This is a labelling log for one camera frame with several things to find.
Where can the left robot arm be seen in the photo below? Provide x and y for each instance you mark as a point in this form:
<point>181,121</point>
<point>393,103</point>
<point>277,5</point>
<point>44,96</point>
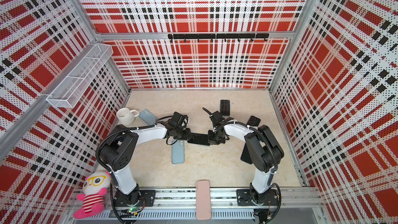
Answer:
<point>114,154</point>

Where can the black hook rail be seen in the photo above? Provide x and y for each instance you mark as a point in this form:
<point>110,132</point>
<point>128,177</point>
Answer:
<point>250,36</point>

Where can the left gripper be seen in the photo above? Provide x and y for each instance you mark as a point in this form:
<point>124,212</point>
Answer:
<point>187,136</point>

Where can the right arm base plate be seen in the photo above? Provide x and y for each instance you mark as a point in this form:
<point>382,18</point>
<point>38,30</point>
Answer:
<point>249,197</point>

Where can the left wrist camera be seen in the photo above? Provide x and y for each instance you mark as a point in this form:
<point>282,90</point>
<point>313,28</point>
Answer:
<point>179,120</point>

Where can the pink phone case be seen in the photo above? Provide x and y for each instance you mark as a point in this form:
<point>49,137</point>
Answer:
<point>203,200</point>

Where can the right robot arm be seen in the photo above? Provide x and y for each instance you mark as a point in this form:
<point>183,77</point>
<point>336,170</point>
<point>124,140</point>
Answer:
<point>263,150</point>

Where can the white wire basket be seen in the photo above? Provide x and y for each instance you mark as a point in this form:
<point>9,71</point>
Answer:
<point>70,90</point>

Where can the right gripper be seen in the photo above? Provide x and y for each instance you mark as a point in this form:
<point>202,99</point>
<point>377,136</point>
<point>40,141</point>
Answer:
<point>211,141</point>

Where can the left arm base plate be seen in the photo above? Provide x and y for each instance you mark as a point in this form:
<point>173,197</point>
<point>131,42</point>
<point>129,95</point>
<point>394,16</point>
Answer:
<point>135,198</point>

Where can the light blue cased phone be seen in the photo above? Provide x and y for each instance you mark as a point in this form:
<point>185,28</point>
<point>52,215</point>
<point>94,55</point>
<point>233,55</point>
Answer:
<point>178,152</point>

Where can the pink plush toy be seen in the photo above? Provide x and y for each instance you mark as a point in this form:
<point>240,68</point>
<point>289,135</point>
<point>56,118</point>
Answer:
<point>95,187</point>

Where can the white ceramic mug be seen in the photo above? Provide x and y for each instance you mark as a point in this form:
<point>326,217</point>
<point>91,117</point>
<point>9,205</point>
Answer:
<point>127,116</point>

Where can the blue case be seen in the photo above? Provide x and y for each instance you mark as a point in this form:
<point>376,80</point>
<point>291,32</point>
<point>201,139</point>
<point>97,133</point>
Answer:
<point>148,117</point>

